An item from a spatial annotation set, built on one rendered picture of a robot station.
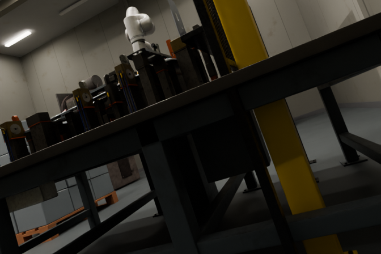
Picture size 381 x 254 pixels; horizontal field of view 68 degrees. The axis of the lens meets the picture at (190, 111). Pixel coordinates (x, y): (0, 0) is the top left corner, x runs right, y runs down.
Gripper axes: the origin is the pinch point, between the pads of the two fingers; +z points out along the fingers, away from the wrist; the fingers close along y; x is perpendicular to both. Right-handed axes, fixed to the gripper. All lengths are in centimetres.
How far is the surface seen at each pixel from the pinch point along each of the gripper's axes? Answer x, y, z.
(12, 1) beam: -564, -424, -495
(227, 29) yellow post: 59, 48, 17
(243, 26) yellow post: 64, 48, 18
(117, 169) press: -360, -386, 60
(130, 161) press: -353, -434, 54
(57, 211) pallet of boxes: -225, -98, 76
